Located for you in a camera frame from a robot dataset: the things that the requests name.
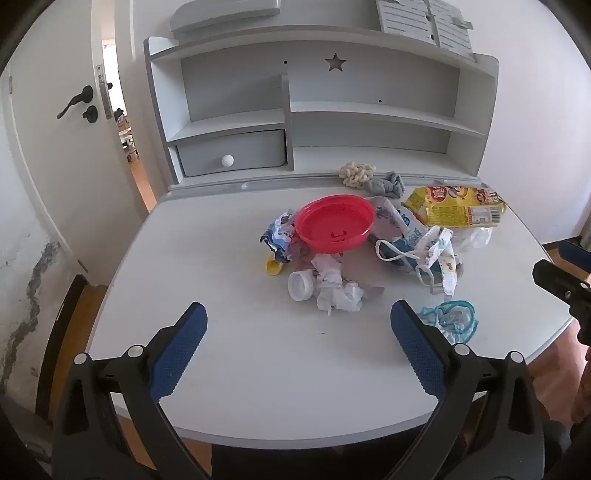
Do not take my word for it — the white desk shelf unit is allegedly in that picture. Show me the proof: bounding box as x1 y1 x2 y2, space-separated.
144 25 499 192

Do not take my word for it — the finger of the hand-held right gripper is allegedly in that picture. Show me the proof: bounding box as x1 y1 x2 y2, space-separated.
558 240 591 267
532 259 591 344

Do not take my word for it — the grey scrunchie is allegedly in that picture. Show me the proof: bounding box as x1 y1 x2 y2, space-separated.
367 172 406 198

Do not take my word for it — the white bottle cap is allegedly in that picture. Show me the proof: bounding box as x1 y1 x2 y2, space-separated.
287 270 317 303

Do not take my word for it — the black door handle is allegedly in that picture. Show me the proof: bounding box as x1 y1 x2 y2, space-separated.
57 85 94 120

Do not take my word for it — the red plastic bowl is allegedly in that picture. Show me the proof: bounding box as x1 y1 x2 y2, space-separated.
294 195 376 254

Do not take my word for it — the printed white face mask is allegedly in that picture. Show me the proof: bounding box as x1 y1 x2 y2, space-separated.
375 225 464 296

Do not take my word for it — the clear plastic bag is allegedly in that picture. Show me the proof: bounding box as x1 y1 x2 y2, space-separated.
452 225 493 253

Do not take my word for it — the crumpled white tissue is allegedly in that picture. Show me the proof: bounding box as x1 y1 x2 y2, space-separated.
310 253 365 317

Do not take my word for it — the yellow snack packet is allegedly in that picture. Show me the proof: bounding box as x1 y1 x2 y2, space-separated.
403 185 507 228

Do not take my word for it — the blue and white wrapper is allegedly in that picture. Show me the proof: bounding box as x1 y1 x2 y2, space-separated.
367 196 430 273

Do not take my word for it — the white door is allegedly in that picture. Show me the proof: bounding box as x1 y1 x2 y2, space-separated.
0 0 153 287

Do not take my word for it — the brown paper piece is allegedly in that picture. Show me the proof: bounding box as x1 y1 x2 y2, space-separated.
339 249 386 298

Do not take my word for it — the grey slatted book stand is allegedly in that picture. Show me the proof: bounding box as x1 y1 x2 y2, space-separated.
375 0 476 63

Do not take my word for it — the grey flat board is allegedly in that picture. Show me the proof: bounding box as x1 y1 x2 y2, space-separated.
168 0 281 33

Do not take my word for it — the cream scrunchie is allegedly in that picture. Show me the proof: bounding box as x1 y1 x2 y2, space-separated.
339 161 377 188

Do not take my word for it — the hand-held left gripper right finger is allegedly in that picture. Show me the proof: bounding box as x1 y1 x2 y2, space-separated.
390 299 546 480

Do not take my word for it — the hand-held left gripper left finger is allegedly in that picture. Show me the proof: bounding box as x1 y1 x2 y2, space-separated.
52 302 213 480

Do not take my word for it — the dark blue crumpled wrapper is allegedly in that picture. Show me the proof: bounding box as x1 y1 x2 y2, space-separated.
260 210 303 264

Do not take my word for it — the grey desk drawer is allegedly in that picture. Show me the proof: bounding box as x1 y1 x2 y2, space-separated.
175 129 287 177

